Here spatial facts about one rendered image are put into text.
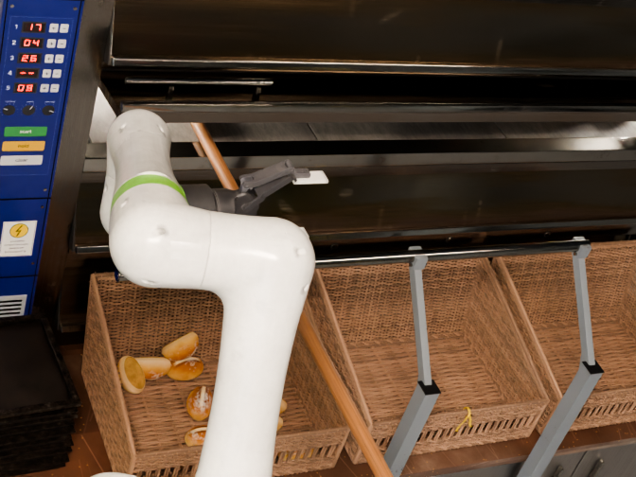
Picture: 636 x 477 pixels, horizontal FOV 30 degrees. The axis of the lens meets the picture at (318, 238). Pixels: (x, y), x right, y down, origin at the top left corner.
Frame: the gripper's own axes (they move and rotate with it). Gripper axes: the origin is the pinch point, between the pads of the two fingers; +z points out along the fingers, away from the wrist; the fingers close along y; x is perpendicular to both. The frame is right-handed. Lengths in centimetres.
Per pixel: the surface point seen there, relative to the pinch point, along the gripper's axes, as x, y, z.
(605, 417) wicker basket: -6, 87, 120
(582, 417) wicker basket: -6, 86, 112
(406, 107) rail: -41, 6, 43
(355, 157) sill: -55, 32, 45
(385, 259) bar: -18, 32, 36
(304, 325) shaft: 3.6, 28.3, 5.5
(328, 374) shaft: 16.9, 28.6, 5.5
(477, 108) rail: -41, 6, 63
